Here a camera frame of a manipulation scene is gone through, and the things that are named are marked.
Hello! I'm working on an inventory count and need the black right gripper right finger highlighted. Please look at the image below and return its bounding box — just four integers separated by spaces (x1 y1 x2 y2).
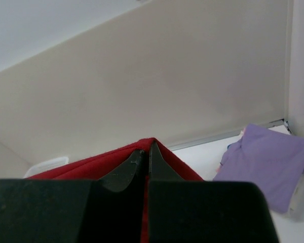
147 143 279 242

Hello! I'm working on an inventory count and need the red t-shirt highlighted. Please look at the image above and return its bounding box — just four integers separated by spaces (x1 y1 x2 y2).
33 138 202 242

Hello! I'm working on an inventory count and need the folded purple t-shirt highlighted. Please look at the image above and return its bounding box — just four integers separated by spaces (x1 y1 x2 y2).
212 123 304 213

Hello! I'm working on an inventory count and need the white plastic laundry basket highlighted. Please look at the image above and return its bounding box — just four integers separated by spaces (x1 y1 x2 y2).
23 156 69 178

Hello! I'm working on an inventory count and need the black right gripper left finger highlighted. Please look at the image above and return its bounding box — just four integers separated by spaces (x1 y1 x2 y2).
0 150 145 242

